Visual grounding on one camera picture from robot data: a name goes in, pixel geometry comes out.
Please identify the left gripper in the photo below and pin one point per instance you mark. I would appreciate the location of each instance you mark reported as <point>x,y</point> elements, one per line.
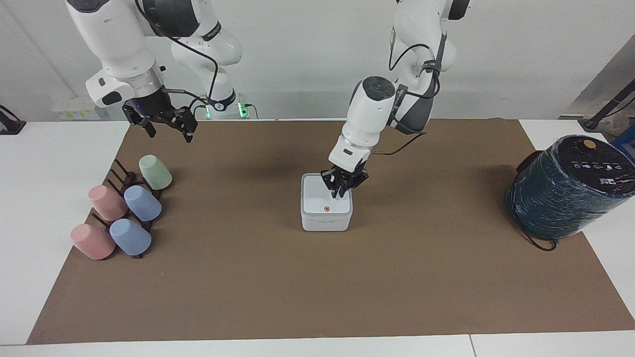
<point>358,167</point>

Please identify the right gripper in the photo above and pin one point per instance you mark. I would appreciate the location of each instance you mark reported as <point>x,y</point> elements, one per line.
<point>151,103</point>

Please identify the white square trash can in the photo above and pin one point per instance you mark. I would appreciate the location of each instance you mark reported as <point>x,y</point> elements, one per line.
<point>317,208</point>

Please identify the green plastic cup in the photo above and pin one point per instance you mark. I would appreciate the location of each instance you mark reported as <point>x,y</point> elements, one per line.
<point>155,172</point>

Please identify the dark brown cup rack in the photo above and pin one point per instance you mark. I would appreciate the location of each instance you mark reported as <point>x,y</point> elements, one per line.
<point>124,176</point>

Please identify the blue plastic cup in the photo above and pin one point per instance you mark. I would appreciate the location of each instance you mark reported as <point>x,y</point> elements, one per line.
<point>143,203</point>
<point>130,238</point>

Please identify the white box with yellow labels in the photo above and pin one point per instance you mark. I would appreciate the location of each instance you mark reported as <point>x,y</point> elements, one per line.
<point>74,110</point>

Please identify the pink plastic cup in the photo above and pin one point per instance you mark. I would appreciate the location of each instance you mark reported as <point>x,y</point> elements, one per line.
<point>92,242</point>
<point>106,203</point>

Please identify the black stand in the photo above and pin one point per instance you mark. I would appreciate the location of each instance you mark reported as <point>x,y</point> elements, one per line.
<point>10,125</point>
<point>603,114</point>

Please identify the dark plastic-wrapped round drum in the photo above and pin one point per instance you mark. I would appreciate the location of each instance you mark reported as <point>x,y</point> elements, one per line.
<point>560,193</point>

